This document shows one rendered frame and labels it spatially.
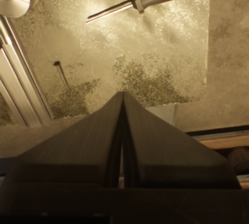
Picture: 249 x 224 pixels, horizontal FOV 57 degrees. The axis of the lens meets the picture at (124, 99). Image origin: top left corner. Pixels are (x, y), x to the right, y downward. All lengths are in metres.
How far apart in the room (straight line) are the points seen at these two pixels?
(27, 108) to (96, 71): 0.15
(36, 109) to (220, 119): 1.49
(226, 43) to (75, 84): 1.14
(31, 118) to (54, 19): 0.20
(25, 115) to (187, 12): 0.34
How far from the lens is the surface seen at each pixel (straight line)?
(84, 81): 0.44
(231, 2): 1.39
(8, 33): 0.33
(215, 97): 1.64
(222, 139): 1.76
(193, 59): 0.43
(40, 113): 0.47
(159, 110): 1.28
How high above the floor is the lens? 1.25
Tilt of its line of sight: 54 degrees down
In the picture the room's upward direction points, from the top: 180 degrees counter-clockwise
